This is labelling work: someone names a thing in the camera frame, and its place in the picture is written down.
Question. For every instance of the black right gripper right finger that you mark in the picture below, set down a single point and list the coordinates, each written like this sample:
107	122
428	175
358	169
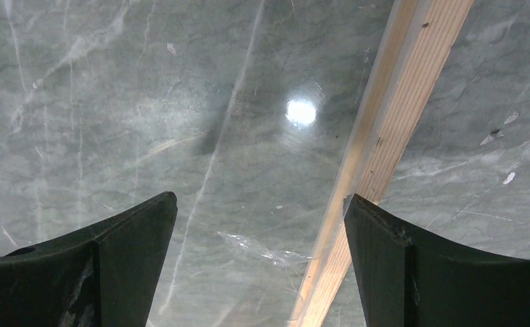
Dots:
408	276

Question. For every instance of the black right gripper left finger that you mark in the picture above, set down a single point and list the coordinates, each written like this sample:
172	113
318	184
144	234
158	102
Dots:
104	274

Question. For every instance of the clear plastic sheet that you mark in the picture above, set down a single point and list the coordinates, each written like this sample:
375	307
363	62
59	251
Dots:
241	108

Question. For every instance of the white wooden picture frame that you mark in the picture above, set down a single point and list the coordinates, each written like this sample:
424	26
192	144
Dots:
414	48

